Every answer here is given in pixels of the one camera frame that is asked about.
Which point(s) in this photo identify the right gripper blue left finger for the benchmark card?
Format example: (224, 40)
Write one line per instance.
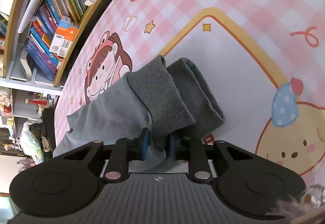
(144, 141)

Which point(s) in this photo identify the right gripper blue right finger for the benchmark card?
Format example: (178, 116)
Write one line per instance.
(174, 144)

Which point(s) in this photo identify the grey knit garment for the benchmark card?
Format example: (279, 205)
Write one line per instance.
(166, 100)

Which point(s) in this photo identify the orange and white box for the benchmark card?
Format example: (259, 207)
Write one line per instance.
(69, 35)

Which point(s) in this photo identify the blue and white box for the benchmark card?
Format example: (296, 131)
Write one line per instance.
(61, 30)

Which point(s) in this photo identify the pink checkered cartoon table mat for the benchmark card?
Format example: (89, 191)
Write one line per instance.
(263, 60)

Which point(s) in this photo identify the wooden bookshelf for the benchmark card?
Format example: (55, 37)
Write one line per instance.
(85, 16)

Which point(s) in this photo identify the white grey shelf frame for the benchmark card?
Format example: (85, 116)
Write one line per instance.
(35, 66)

